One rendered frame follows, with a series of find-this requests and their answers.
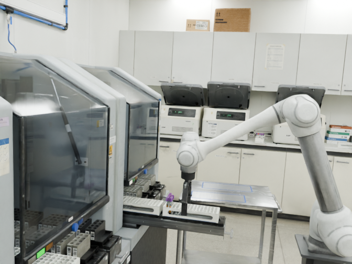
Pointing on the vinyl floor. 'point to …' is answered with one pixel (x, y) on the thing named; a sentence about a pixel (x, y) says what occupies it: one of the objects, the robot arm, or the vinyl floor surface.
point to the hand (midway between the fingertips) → (185, 208)
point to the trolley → (271, 204)
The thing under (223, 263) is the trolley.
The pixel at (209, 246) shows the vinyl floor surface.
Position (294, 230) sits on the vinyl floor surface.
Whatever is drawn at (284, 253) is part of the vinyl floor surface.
